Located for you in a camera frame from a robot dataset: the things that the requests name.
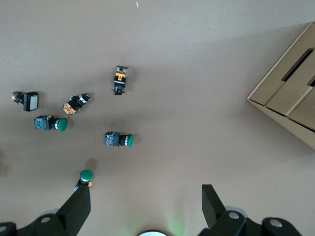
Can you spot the black selector switch orange block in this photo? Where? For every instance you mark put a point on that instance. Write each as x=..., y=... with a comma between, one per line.
x=75, y=104

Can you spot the brown table cover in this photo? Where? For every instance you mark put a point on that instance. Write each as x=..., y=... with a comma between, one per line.
x=184, y=110

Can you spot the green mushroom push button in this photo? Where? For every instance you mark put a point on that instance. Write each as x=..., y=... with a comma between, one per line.
x=85, y=178
x=118, y=139
x=50, y=123

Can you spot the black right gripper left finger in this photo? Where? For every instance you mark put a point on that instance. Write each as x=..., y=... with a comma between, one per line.
x=73, y=216

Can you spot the brown cardboard box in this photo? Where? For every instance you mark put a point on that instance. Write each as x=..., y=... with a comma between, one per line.
x=283, y=98

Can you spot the black and orange switch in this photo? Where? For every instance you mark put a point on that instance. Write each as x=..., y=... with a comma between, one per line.
x=120, y=79

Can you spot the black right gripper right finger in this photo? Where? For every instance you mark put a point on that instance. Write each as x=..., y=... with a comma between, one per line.
x=216, y=218

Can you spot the black square push button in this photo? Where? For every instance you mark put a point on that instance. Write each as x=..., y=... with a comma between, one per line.
x=27, y=100

